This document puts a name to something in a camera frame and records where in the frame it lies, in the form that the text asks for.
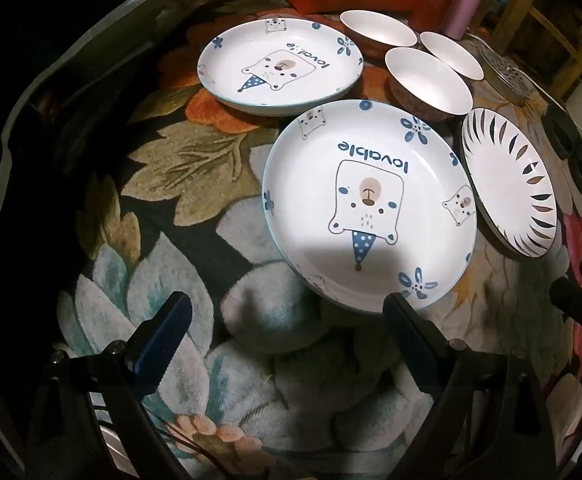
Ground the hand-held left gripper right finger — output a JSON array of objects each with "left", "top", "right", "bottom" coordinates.
[{"left": 382, "top": 292, "right": 559, "bottom": 480}]

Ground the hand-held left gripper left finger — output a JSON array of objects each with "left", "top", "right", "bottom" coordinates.
[{"left": 23, "top": 290, "right": 194, "bottom": 480}]

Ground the white plate with leaf rim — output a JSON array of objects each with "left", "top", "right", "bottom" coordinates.
[{"left": 460, "top": 108, "right": 558, "bottom": 257}]

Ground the white bear print plate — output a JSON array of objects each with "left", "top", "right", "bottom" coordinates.
[
  {"left": 197, "top": 17, "right": 366, "bottom": 115},
  {"left": 262, "top": 100, "right": 479, "bottom": 313}
]

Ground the white bowl with red outside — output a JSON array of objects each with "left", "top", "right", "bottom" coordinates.
[
  {"left": 385, "top": 47, "right": 473, "bottom": 123},
  {"left": 340, "top": 10, "right": 418, "bottom": 58},
  {"left": 420, "top": 31, "right": 486, "bottom": 81}
]

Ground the floral rug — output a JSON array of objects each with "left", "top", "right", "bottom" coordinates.
[{"left": 46, "top": 0, "right": 582, "bottom": 480}]

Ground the round perforated metal tin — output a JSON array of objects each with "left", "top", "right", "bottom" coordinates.
[{"left": 476, "top": 42, "right": 534, "bottom": 106}]

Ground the pink tumbler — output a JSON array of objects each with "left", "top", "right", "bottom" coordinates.
[{"left": 445, "top": 0, "right": 494, "bottom": 41}]

